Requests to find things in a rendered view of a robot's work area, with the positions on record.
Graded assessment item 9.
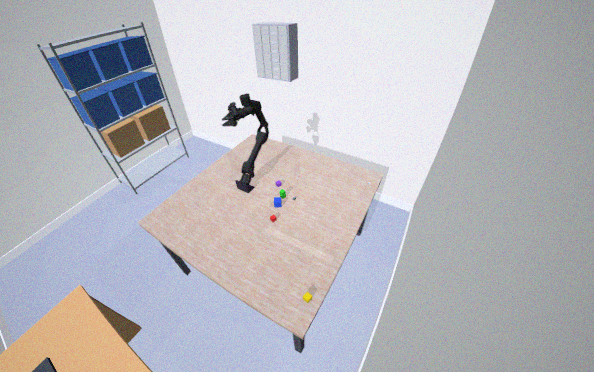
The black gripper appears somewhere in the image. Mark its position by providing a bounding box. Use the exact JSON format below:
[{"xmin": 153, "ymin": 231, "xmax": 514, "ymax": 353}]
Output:
[{"xmin": 222, "ymin": 106, "xmax": 246, "ymax": 127}]

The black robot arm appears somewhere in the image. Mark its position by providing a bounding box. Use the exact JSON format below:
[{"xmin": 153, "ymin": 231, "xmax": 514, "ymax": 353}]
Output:
[{"xmin": 239, "ymin": 93, "xmax": 269, "ymax": 185}]

